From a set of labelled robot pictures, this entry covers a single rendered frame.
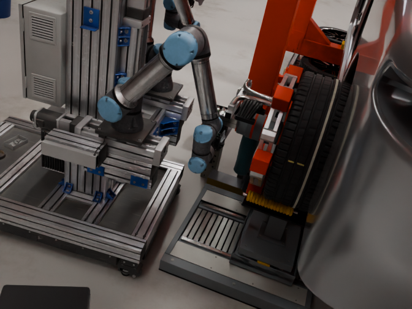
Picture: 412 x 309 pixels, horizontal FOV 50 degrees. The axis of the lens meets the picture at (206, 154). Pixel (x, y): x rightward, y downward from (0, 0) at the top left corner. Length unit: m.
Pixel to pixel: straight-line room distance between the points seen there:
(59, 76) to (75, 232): 0.78
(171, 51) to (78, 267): 1.35
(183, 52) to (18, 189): 1.42
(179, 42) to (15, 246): 1.54
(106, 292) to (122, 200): 0.53
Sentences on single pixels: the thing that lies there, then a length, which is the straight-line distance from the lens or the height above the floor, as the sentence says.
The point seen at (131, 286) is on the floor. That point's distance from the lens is 2.43.
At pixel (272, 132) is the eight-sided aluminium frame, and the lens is 1.94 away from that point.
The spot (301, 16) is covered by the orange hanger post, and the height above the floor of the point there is 0.88.
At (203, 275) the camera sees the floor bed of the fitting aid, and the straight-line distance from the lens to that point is 2.43.
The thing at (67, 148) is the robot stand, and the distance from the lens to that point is 2.07.
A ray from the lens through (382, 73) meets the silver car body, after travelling 1.27.
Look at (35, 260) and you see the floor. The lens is 2.56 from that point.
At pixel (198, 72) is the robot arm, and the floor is 1.19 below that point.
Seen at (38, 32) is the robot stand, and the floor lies 1.12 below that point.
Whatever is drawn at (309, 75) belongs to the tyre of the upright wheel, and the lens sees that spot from 2.09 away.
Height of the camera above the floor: 1.87
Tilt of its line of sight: 32 degrees down
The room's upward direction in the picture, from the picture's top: 12 degrees clockwise
